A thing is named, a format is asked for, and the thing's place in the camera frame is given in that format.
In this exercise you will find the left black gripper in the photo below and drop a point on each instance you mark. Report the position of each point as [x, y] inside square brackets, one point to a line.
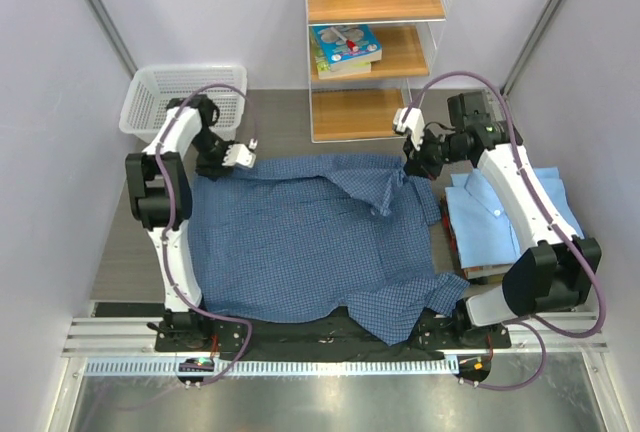
[211, 169]

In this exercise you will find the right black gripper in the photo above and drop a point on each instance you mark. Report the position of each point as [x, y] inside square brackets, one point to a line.
[418, 162]

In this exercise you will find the dark blue checkered shirt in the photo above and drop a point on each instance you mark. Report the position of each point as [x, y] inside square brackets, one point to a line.
[292, 239]

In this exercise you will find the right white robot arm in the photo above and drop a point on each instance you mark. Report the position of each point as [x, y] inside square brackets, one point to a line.
[556, 267]

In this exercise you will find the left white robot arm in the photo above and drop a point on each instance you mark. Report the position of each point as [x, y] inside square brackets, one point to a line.
[161, 200]

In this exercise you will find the folded shirts pile underneath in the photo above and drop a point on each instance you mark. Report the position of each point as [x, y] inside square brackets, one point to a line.
[477, 275]

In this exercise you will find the white plastic laundry basket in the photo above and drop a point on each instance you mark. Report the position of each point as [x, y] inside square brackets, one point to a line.
[153, 87]

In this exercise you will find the folded light blue shirt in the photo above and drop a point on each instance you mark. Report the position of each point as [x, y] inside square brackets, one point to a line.
[484, 233]

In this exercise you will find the red white marker pen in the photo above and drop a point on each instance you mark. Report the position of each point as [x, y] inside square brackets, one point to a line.
[352, 46]

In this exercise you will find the green book underneath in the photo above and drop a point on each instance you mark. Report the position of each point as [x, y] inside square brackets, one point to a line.
[324, 71]

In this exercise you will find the blue children's book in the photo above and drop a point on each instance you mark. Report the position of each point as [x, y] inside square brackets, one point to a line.
[337, 53]

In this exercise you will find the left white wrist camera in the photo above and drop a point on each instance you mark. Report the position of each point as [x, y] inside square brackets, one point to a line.
[240, 155]

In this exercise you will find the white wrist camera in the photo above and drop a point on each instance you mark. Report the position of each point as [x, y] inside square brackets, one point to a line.
[240, 155]
[409, 122]

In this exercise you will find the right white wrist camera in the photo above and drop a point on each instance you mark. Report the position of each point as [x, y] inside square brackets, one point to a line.
[409, 122]

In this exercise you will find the white wire wooden shelf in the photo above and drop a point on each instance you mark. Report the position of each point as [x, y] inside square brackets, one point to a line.
[362, 107]

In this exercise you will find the black mounting base plate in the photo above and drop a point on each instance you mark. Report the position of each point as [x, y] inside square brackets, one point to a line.
[335, 338]

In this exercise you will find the aluminium rail frame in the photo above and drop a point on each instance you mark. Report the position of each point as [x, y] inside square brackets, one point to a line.
[121, 347]

